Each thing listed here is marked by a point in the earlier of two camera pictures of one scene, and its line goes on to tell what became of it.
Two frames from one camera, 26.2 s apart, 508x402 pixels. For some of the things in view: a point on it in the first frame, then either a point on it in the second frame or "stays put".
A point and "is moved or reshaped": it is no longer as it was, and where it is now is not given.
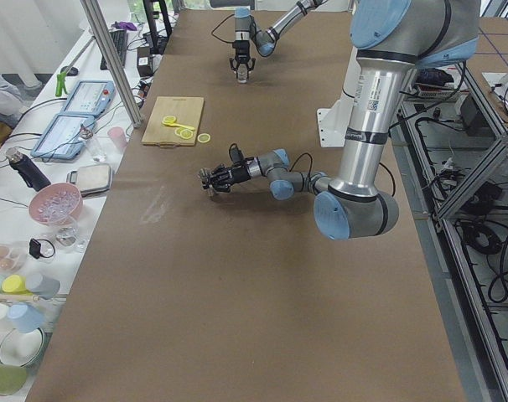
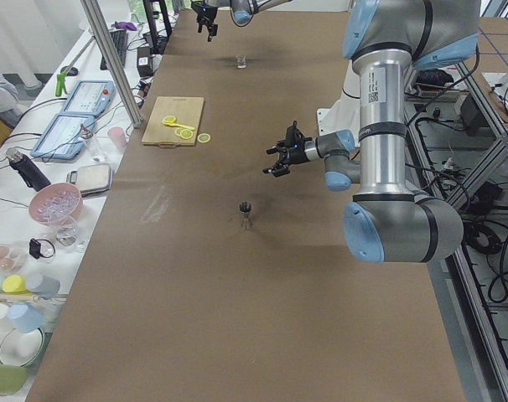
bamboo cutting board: x=187 y=110 stays put
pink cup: x=118 y=135 stays put
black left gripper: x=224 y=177 to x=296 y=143
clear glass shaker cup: x=242 y=73 is moved or reshaped
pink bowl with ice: x=56 y=203 stays put
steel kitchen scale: x=92 y=178 stays put
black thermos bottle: x=23 y=166 stays put
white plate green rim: x=18 y=348 stays put
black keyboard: x=118 y=40 stays put
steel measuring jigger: x=204 y=174 to x=245 y=208
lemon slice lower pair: x=186 y=134 stays put
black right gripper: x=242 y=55 to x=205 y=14
